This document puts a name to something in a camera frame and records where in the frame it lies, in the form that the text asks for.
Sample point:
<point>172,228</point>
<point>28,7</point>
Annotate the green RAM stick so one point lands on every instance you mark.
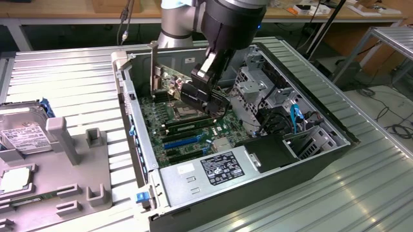
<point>28,200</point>

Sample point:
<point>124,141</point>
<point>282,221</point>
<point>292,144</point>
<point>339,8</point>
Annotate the black slanted pole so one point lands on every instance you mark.
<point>322,29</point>

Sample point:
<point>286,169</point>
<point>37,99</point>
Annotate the silver CPU chip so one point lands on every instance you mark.
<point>12,180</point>

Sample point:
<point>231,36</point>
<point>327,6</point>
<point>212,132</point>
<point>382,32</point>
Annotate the Nvidia Quadro graphics card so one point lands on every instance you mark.
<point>189,96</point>

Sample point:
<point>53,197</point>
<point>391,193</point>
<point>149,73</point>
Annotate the aluminium frame table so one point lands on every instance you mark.
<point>386,33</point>

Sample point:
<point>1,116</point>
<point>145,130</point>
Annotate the silver disk bay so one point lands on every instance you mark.
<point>315,142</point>

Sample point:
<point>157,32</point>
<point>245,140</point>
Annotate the black plastic air shroud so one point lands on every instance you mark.
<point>267,152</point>

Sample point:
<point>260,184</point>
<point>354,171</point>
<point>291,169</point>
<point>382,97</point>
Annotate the grey power supply unit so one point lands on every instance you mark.
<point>180,183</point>

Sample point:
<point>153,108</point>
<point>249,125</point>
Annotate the silver hard disk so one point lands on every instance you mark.
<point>22,135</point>

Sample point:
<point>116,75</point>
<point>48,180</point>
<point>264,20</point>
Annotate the black open PC case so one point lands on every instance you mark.
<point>290,188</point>

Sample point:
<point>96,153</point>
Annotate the blue disk carrier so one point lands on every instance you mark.
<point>46,108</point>

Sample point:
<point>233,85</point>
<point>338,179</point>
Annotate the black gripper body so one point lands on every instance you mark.
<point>231,26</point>

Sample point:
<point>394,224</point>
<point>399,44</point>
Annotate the white flat object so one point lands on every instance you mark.
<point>363,10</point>

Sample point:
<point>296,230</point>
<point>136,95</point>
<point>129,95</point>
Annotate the perforated metal drive cage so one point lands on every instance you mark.
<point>251,96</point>

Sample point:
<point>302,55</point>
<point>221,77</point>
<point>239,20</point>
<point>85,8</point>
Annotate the wooden desk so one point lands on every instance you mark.
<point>64,14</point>

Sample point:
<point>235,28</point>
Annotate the brown cardboard box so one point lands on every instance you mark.
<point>380,58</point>

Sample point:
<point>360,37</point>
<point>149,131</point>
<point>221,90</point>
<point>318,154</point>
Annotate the orange and white box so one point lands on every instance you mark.
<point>306,10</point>

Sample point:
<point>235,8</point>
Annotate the grey parts rack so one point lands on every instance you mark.
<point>54,178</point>

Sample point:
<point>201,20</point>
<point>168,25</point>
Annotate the blue expansion slot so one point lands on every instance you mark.
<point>180,143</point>

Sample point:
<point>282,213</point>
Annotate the black RAM stick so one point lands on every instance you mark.
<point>189,124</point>

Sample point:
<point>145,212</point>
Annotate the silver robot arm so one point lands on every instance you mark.
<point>176,26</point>

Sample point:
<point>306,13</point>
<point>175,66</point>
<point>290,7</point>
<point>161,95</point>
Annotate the blue case latch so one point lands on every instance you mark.
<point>140,197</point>

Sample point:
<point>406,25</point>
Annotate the green motherboard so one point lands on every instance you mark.
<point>225,125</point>

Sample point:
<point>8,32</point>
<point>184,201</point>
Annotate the CPU socket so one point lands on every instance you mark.
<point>183,112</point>

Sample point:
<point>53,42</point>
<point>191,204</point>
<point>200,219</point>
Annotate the silver chipset heatsink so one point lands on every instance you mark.
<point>221,144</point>

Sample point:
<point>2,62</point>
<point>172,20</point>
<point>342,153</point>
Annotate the black expansion slot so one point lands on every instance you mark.
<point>189,157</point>

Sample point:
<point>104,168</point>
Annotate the blue card retention strip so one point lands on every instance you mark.
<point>130,125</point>

